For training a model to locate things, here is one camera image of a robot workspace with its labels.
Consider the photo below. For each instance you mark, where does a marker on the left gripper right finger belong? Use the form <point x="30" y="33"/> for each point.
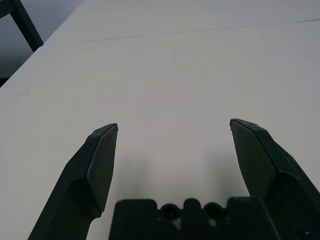
<point x="280" y="180"/>

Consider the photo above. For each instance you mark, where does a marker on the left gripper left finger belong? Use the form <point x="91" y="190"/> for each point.
<point x="75" y="190"/>

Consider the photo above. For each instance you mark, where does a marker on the dark metal frame leg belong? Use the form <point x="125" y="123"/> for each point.
<point x="27" y="25"/>

